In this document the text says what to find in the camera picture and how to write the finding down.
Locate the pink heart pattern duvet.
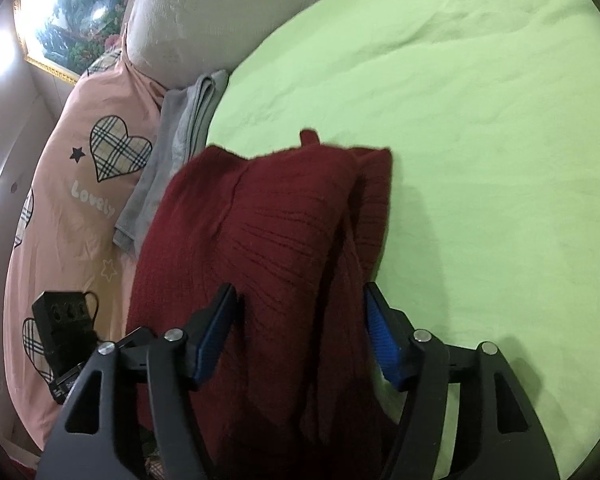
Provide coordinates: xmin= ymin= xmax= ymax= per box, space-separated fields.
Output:
xmin=3 ymin=49 xmax=166 ymax=446

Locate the light green bed sheet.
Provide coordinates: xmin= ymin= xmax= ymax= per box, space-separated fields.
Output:
xmin=209 ymin=0 xmax=600 ymax=478

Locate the dark red knit sweater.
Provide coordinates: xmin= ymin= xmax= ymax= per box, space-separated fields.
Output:
xmin=126 ymin=130 xmax=392 ymax=460

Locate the gold framed landscape painting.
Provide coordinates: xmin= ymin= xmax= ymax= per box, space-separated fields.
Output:
xmin=14 ymin=0 xmax=131 ymax=84

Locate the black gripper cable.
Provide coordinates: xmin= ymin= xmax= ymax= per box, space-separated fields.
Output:
xmin=78 ymin=288 xmax=103 ymax=340

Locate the folded grey garment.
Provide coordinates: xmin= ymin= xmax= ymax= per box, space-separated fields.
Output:
xmin=114 ymin=70 xmax=230 ymax=259

